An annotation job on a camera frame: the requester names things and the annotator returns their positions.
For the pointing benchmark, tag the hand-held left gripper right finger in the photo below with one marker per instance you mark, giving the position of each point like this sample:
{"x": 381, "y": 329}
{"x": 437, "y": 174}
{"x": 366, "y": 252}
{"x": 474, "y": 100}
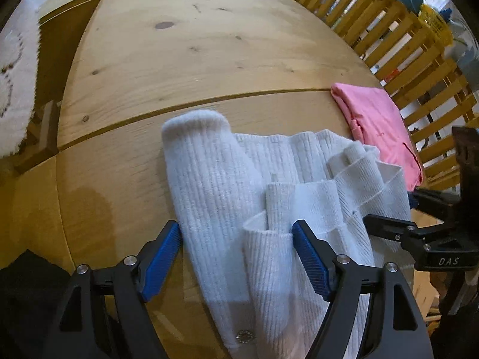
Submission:
{"x": 310, "y": 261}

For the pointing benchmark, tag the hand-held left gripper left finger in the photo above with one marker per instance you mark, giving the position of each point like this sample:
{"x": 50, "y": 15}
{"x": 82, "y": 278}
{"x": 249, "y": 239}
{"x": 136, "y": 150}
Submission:
{"x": 161, "y": 261}

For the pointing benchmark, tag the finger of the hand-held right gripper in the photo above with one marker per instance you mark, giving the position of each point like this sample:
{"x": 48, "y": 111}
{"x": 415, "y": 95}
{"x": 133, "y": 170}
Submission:
{"x": 389, "y": 228}
{"x": 430, "y": 197}

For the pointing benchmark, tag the cream ribbed sweater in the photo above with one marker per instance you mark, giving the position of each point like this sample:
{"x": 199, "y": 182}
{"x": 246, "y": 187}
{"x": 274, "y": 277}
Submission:
{"x": 209, "y": 179}

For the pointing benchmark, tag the pink folded shirt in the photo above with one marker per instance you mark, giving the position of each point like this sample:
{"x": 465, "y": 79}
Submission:
{"x": 378, "y": 127}

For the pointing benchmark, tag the black garment with yellow print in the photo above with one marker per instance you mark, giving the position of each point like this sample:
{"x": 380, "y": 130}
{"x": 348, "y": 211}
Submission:
{"x": 26, "y": 299}

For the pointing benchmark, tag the wooden slatted railing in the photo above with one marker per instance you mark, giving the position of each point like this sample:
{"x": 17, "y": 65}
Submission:
{"x": 411, "y": 45}

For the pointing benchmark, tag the yellow plastic basket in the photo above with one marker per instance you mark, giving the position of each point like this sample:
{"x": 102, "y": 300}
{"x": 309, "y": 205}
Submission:
{"x": 436, "y": 26}

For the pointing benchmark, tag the white lace tablecloth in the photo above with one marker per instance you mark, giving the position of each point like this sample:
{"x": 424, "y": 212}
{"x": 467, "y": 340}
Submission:
{"x": 15, "y": 82}

